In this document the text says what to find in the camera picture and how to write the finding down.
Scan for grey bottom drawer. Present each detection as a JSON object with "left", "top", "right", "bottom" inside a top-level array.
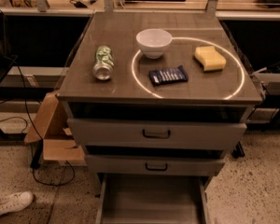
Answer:
[{"left": 95, "top": 174, "right": 210, "bottom": 224}]

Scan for grey drawer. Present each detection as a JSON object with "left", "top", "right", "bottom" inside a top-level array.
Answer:
[
  {"left": 85, "top": 155, "right": 224, "bottom": 176},
  {"left": 68, "top": 119, "right": 246, "bottom": 150},
  {"left": 95, "top": 174, "right": 210, "bottom": 224}
]

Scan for grey drawer cabinet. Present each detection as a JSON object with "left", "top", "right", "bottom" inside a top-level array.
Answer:
[{"left": 56, "top": 10, "right": 264, "bottom": 185}]

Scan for grey top drawer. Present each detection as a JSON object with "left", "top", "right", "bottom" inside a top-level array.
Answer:
[{"left": 68, "top": 119, "right": 246, "bottom": 150}]

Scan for grey middle drawer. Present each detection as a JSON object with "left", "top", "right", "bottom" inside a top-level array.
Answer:
[{"left": 85, "top": 155, "right": 224, "bottom": 176}]

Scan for blue snack packet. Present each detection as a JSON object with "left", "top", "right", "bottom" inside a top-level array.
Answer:
[{"left": 148, "top": 65, "right": 189, "bottom": 86}]

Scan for green soda can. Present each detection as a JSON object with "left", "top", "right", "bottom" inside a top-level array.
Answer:
[{"left": 92, "top": 46, "right": 115, "bottom": 80}]

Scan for white bowl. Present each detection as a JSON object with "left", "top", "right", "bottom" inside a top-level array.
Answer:
[{"left": 136, "top": 29, "right": 173, "bottom": 59}]

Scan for yellow sponge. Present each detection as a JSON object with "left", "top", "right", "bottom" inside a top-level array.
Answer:
[{"left": 194, "top": 46, "right": 226, "bottom": 72}]

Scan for cardboard box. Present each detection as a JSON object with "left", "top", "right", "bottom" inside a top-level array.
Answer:
[{"left": 24, "top": 91, "right": 86, "bottom": 166}]

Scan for white sneaker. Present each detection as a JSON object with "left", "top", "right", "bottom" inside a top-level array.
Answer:
[{"left": 0, "top": 191, "right": 34, "bottom": 216}]

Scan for black floor cable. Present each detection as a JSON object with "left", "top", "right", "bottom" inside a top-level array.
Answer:
[{"left": 0, "top": 3, "right": 77, "bottom": 187}]

